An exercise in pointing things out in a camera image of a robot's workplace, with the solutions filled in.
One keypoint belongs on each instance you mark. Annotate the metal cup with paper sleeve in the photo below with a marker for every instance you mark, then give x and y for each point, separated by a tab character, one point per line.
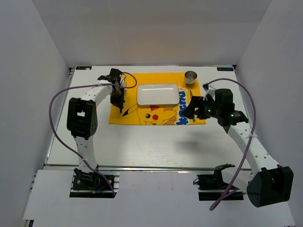
190	78

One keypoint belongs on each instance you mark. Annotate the white rectangular plate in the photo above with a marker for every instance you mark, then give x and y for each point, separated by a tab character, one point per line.
158	94

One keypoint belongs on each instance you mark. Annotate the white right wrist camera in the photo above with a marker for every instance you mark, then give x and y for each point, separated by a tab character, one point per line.
209	91

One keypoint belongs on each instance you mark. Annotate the aluminium table frame rail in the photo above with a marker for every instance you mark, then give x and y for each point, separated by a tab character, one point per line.
149	147

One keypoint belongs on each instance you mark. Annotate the yellow Pikachu cloth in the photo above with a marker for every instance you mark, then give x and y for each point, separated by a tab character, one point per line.
136	114

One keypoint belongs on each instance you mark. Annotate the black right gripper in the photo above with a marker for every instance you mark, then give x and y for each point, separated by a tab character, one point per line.
195	102

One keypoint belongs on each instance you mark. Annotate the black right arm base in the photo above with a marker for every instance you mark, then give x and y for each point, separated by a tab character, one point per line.
208	187

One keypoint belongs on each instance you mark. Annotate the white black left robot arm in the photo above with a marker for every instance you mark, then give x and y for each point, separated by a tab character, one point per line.
82	118

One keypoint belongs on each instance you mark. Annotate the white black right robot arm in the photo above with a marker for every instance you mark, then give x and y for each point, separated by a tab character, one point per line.
269	182

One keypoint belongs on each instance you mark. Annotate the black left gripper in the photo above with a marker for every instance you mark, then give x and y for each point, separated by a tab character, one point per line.
119	101

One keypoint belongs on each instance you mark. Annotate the teal handled cutlery piece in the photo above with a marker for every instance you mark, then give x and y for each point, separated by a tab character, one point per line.
123	83

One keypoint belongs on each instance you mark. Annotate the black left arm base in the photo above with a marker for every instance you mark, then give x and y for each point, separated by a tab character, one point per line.
92	185

